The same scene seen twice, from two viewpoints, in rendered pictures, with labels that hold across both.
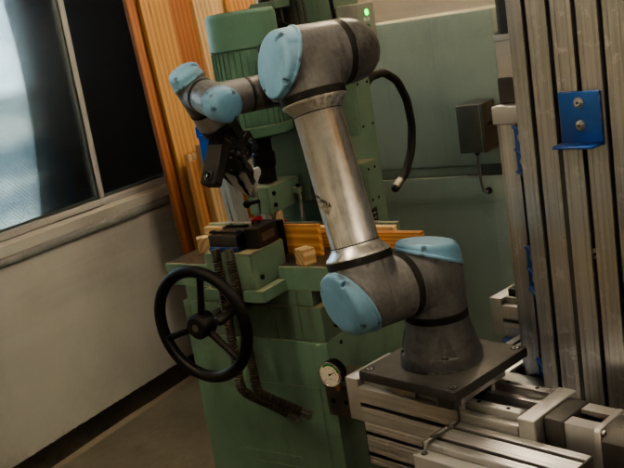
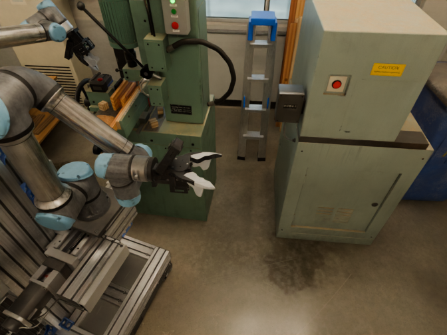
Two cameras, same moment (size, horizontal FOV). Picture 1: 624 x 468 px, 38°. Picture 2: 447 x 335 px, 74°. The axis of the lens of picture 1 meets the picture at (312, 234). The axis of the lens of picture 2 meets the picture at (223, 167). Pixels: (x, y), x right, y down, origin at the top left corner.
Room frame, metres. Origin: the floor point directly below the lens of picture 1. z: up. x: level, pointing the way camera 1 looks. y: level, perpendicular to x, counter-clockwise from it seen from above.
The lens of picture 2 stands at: (2.04, -1.50, 1.82)
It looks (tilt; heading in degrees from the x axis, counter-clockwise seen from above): 45 degrees down; 63
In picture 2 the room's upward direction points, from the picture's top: straight up
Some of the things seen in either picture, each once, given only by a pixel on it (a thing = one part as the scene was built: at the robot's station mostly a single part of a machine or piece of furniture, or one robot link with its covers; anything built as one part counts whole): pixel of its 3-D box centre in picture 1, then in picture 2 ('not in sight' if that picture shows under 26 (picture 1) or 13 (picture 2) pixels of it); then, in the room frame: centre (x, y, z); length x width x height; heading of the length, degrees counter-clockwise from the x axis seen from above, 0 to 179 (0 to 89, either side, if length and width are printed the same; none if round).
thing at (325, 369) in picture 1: (333, 375); (98, 151); (1.97, 0.00, 0.65); 0.06 x 0.04 x 0.08; 55
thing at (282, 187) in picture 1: (275, 197); (138, 74); (2.30, 0.08, 1.03); 0.14 x 0.07 x 0.09; 145
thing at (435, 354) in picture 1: (438, 332); not in sight; (1.55, -0.20, 0.87); 0.15 x 0.15 x 0.10
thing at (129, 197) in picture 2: not in sight; (128, 185); (2.05, -0.81, 1.12); 0.11 x 0.08 x 0.11; 57
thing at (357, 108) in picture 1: (351, 105); (157, 52); (2.38, -0.16, 1.23); 0.09 x 0.08 x 0.15; 145
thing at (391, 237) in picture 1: (313, 239); (131, 101); (2.22, 0.00, 0.92); 0.62 x 0.02 x 0.04; 55
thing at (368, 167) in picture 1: (358, 183); (158, 92); (2.35, -0.14, 1.02); 0.09 x 0.07 x 0.12; 55
